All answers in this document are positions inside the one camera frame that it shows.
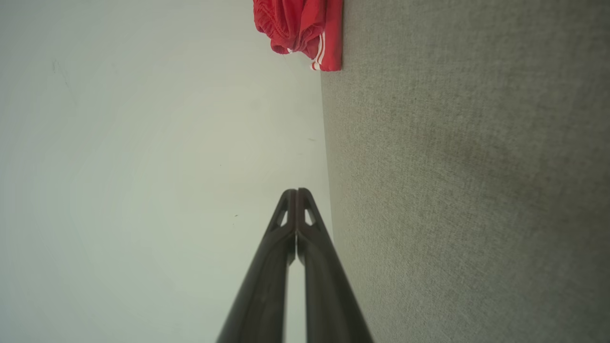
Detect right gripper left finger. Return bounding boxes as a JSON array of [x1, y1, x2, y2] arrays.
[[217, 189, 297, 343]]

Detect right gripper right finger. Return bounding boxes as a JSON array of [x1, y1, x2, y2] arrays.
[[296, 188, 375, 343]]

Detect red white number jersey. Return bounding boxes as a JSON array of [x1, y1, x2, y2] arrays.
[[253, 0, 344, 72]]

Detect grey fabric sofa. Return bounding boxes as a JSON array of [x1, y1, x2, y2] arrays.
[[320, 0, 610, 343]]

